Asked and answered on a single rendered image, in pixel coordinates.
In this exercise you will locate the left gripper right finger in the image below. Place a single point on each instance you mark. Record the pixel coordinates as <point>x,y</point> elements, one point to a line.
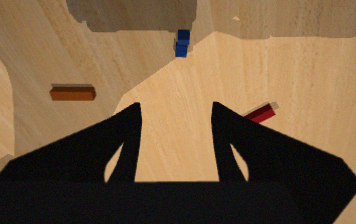
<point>321,184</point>

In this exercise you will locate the orange rod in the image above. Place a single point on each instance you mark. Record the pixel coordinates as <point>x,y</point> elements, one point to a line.
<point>73,93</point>

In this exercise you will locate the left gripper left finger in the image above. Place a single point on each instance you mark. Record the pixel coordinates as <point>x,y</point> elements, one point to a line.
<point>84,155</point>

